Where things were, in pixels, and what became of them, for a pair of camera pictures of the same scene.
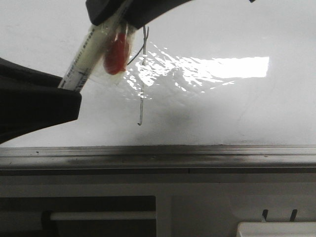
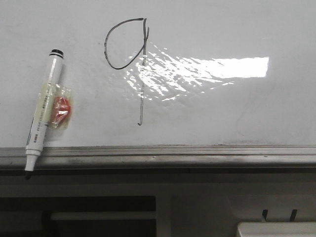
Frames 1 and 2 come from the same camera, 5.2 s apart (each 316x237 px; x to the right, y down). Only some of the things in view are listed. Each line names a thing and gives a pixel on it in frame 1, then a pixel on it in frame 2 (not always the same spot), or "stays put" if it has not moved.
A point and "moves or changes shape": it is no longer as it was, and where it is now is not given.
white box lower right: x=276 y=229 stays put
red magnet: x=117 y=55 moves or changes shape
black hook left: x=264 y=214 stays put
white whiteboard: x=211 y=72 stays put
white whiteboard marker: x=87 y=56 to x=33 y=150
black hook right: x=293 y=215 stays put
